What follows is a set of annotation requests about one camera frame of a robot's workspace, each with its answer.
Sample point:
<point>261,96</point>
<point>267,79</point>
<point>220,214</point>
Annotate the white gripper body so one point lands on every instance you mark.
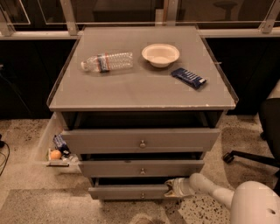
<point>183,186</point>

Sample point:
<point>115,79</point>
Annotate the grey bottom drawer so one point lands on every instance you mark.
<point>151,188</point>

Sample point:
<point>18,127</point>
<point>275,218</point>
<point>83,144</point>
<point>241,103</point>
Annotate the grey drawer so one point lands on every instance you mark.
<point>151,188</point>
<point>108,141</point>
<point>140,168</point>

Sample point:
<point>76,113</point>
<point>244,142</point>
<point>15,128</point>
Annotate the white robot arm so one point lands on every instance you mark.
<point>250,203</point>

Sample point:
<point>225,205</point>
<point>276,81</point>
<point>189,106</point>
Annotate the grey middle drawer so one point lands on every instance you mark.
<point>140,168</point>

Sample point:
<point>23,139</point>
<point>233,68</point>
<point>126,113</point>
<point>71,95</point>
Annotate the grey top drawer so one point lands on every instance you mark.
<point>108,141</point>

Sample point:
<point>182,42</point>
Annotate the grey drawer cabinet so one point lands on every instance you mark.
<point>143,96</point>

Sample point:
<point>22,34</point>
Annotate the blue snack bag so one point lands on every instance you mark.
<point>189,78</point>

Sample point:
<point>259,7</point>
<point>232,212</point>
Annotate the orange fruit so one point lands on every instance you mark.
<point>55,154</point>

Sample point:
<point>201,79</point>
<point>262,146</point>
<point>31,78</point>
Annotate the blue packet in bin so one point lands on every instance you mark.
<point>60,144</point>

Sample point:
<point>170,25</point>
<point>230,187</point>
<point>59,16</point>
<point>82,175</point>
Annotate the clear plastic side bin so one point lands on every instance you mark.
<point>46,145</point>

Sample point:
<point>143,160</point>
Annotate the white paper bowl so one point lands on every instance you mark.
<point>160,55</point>

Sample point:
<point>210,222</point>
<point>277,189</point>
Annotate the clear plastic water bottle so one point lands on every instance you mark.
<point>106,62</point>

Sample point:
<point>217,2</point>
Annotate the metal window railing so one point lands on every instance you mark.
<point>265,26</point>

